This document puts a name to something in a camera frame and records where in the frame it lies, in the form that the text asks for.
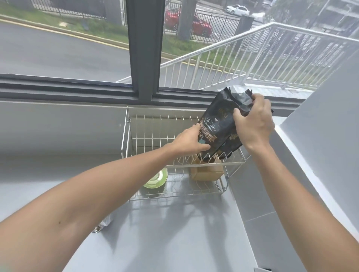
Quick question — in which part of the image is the person's right hand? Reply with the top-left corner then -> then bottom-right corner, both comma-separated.
233,93 -> 275,153

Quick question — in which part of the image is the person's left hand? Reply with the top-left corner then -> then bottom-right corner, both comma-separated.
171,123 -> 211,157

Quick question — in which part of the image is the black coffee bag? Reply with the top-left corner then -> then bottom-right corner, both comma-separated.
195,87 -> 254,157
219,89 -> 274,162

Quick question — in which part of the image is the person's right forearm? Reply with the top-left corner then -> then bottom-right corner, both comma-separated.
243,140 -> 359,272

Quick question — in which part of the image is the person's left forearm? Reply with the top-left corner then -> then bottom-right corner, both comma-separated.
0,142 -> 180,272

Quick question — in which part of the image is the brown cardboard box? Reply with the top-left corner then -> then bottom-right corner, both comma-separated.
190,154 -> 225,181

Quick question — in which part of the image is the green saucer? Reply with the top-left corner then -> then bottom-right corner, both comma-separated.
143,168 -> 169,189

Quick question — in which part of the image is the silver stair railing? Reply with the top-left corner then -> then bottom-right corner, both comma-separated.
116,21 -> 359,91

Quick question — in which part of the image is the black metal fence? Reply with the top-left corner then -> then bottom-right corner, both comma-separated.
28,0 -> 246,43

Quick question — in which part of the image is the red car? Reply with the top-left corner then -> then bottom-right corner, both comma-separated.
164,8 -> 213,38

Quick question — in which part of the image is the white car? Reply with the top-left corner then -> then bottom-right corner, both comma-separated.
226,4 -> 250,16

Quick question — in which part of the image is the grey concrete pillar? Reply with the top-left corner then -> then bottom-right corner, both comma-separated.
178,0 -> 197,42

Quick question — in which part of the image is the silver foil packet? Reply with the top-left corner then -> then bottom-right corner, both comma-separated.
92,218 -> 114,235

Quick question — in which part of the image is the metal wire dish rack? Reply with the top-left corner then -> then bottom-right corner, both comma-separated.
121,106 -> 252,203

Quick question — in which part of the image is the dark grey window frame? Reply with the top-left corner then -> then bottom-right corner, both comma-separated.
0,0 -> 310,113

